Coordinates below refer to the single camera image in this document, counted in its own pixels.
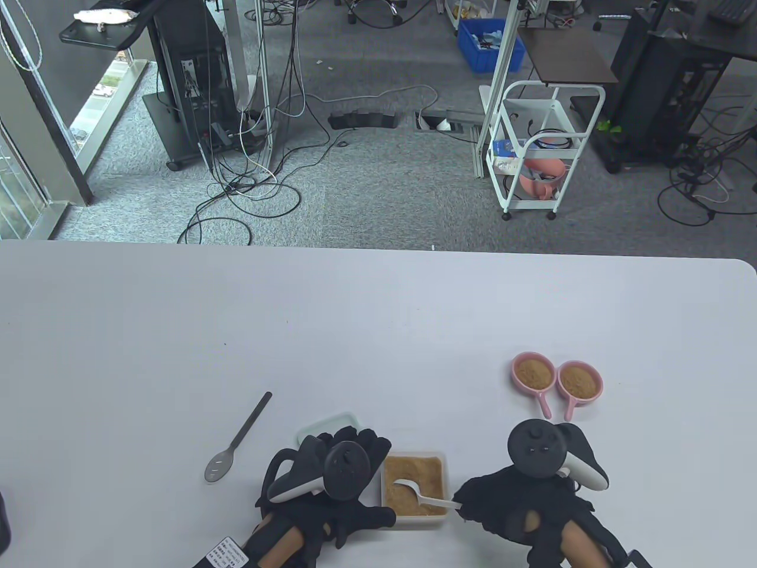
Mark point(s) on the person's right hand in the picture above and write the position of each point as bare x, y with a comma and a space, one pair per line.
491, 503

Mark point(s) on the person's left hand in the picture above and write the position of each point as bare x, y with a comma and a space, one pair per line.
375, 449

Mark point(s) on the clear container lid green seal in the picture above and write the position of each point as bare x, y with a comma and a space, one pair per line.
331, 423

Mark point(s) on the white plastic coffee spoon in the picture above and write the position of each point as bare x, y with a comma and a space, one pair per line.
432, 502

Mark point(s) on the clear plastic sugar container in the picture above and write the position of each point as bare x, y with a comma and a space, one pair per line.
420, 522

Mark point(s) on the scooped brown sugar granules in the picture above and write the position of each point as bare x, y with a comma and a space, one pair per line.
576, 381
532, 374

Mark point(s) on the grey disposable spoon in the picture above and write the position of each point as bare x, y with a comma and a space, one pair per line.
217, 467

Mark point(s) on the person's left forearm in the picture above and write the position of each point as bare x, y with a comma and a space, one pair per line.
281, 541

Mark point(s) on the person's right forearm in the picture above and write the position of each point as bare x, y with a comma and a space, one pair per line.
582, 544

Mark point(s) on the black white hand controller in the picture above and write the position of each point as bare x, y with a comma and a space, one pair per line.
349, 470
535, 449

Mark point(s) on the black wrist band white label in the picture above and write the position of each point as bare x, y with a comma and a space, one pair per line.
227, 553
637, 559

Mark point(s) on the blue white box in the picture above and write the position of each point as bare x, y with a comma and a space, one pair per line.
502, 148

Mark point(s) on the black power strip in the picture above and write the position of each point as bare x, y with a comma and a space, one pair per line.
361, 119

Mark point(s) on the pink plastic basin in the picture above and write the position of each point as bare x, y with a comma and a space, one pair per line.
553, 165

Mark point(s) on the grey floor socket box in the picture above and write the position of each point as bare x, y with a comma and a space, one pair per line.
449, 115

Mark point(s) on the white rolling cart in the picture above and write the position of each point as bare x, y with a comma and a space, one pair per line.
538, 112

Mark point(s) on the small green object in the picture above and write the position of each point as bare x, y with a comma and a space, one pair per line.
604, 125

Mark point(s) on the blue plastic bin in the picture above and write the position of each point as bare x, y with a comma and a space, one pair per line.
473, 56

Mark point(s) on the brown top stand table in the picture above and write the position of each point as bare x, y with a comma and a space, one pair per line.
568, 56

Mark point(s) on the office chair wheel base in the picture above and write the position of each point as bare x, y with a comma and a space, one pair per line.
390, 9

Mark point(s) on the black wheeled equipment stand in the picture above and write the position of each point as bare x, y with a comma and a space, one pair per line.
189, 35

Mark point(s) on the black computer rack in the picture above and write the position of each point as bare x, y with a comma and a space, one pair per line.
650, 71

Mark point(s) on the black tray shelf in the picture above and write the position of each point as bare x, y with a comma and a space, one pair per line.
94, 36

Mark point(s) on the white cloth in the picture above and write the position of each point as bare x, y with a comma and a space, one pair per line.
106, 16

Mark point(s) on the black desk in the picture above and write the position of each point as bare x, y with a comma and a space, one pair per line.
727, 41

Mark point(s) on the black keyboard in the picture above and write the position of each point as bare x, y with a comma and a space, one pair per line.
733, 9

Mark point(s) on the silver metal frame post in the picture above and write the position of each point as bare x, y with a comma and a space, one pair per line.
264, 71
500, 59

